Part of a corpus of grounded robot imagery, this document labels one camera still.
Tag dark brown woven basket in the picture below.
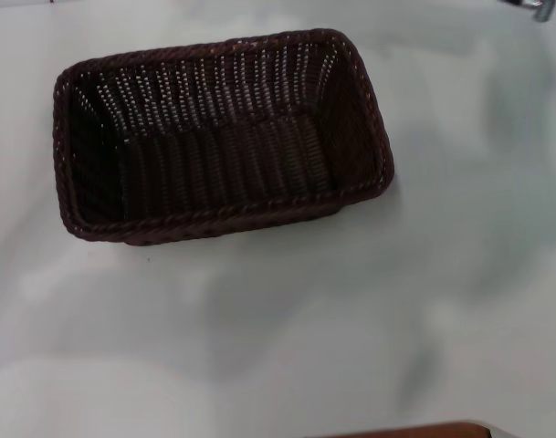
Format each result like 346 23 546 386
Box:
52 27 396 247

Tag brown wooden panel edge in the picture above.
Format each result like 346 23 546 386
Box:
335 421 494 438

